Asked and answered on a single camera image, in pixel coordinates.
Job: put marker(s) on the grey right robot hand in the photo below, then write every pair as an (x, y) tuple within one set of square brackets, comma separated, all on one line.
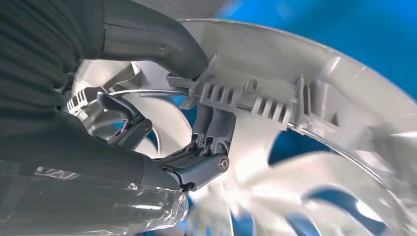
[(81, 169)]

